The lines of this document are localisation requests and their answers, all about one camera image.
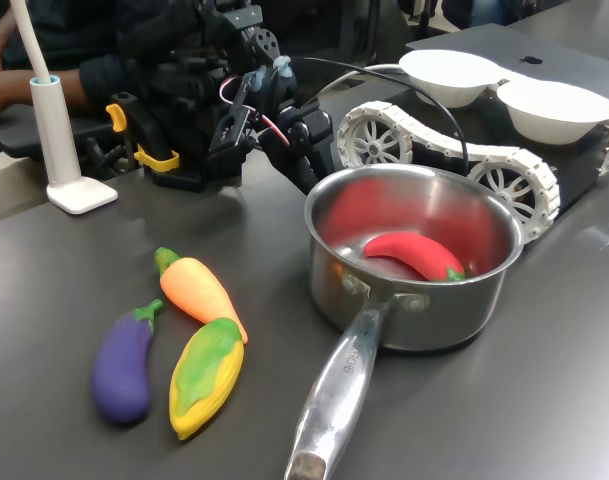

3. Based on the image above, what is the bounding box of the purple toy aubergine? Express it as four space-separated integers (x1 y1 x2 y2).
92 298 165 425

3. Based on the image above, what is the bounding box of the red toy chilli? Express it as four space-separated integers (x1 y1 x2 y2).
362 232 466 284

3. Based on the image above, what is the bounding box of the black and yellow clamp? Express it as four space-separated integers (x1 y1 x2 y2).
105 91 181 176

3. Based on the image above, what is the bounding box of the white bowl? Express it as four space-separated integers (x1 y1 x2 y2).
398 49 503 109
496 79 609 146

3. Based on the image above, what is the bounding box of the orange toy carrot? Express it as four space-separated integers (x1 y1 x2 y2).
153 247 249 345

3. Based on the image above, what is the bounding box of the small white-tracked vehicle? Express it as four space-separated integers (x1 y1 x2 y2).
336 99 609 244

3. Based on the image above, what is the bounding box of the person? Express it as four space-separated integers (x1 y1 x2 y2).
0 0 135 109

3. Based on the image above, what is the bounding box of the yellow green toy corn cob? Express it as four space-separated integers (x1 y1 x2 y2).
168 317 246 441

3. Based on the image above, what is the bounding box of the black armrest pad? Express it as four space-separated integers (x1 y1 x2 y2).
0 119 51 162

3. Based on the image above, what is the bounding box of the grey laptop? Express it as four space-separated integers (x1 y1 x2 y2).
406 22 609 109

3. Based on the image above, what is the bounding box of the long black cable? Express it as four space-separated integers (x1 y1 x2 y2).
288 56 471 177

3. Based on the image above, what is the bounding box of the steel pan with long handle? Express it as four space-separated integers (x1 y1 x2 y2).
283 164 526 480

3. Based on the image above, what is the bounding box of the white post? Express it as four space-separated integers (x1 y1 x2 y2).
8 0 119 215

